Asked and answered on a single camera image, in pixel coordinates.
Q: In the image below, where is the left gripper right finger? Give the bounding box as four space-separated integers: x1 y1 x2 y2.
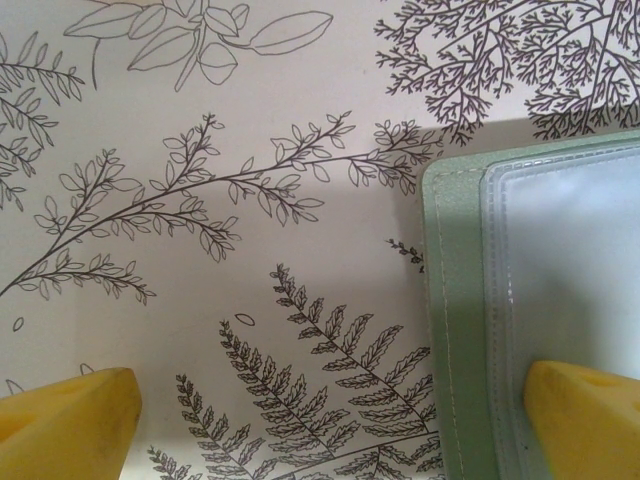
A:
522 359 640 480

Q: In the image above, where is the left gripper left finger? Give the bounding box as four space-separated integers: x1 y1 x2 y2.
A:
0 367 143 480

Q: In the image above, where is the grey rectangular block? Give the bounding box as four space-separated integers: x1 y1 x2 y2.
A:
421 128 640 480

